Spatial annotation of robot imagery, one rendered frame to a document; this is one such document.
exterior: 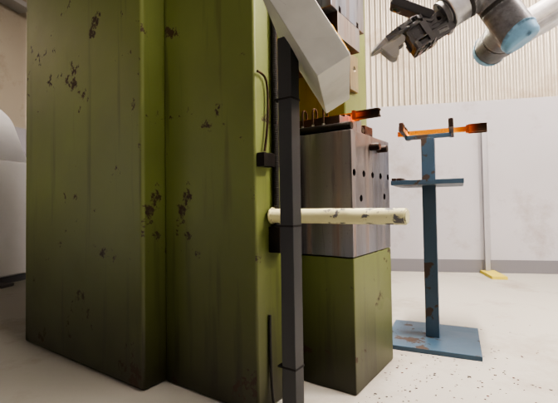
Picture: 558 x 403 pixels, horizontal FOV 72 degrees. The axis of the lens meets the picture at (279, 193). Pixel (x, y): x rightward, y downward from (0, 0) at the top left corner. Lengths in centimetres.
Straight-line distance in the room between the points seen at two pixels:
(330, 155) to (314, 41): 62
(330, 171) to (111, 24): 103
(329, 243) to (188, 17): 97
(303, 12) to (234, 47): 52
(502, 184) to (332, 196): 288
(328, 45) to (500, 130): 341
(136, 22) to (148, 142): 45
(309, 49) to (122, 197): 97
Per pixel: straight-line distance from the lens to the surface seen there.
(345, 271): 139
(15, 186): 418
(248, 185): 124
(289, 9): 90
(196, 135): 142
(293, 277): 97
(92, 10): 193
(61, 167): 198
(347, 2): 168
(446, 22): 117
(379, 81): 409
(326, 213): 114
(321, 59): 85
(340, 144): 139
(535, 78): 438
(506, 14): 118
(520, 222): 416
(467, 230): 403
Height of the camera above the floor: 66
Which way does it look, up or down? 2 degrees up
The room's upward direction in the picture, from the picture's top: 1 degrees counter-clockwise
